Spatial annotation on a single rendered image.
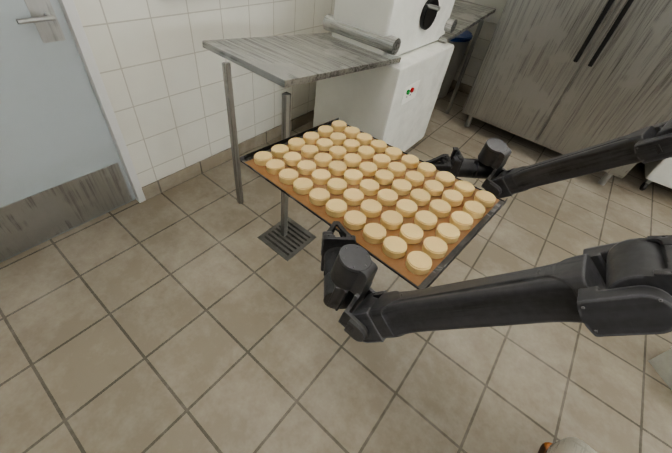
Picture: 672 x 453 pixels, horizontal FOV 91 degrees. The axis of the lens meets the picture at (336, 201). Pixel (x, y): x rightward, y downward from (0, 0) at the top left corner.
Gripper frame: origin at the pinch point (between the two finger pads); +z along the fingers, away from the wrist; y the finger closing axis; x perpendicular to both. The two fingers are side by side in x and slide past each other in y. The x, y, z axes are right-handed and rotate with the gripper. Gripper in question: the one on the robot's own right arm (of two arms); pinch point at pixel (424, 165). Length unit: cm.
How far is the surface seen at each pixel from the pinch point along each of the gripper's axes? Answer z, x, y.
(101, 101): 137, -75, -24
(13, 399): 140, 32, -96
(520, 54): -128, -196, -16
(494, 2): -138, -298, 4
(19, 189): 169, -44, -57
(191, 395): 76, 29, -98
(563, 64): -152, -176, -15
